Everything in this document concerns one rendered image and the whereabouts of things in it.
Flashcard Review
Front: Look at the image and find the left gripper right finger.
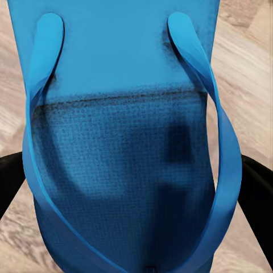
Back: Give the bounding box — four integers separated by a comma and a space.
238, 155, 273, 270

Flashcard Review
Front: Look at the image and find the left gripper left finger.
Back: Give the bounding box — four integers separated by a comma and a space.
0, 152, 26, 219

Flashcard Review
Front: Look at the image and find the sandal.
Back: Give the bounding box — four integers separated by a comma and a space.
7, 0, 242, 273

